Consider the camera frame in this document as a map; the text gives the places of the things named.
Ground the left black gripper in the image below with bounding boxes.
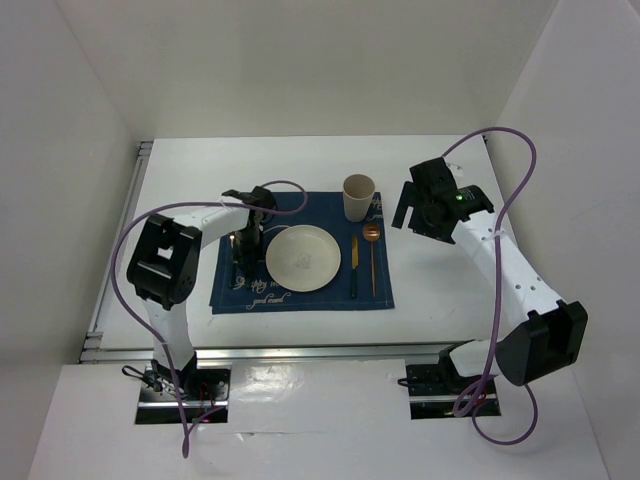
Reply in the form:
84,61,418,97
230,227,264,274

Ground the copper spoon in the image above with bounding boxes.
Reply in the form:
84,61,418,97
363,222,381,297

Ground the beige paper cup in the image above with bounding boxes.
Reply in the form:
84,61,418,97
342,174,376,222

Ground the cream round plate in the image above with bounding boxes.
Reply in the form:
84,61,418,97
265,225,342,293

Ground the gold knife green handle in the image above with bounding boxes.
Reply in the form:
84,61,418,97
350,234,359,299

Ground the dark blue cloth placemat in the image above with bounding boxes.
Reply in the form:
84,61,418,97
210,192,395,314

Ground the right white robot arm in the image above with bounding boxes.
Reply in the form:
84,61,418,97
392,158,588,393

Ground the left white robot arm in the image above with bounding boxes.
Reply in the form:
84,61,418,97
126,186,277,399

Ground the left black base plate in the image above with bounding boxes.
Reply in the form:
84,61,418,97
128,366,231,425

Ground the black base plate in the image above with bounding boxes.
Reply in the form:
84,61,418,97
397,364,501,420
128,366,231,425

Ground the aluminium rail front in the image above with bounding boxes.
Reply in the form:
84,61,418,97
79,339,551,366

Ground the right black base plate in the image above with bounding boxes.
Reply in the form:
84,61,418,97
397,364,501,420

